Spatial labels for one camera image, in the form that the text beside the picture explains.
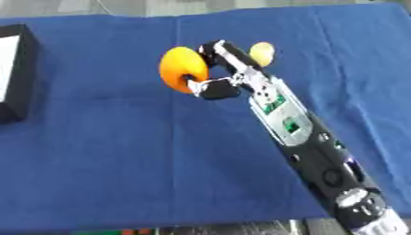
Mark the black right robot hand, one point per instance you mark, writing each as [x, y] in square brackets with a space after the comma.
[233, 58]

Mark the orange round toy fruit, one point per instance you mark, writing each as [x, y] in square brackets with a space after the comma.
[181, 68]

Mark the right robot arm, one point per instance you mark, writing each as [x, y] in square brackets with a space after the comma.
[310, 143]

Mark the black box with white inside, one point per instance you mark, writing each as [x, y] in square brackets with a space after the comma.
[15, 73]

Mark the yellow round toy fruit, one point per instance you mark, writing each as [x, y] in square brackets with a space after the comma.
[262, 53]

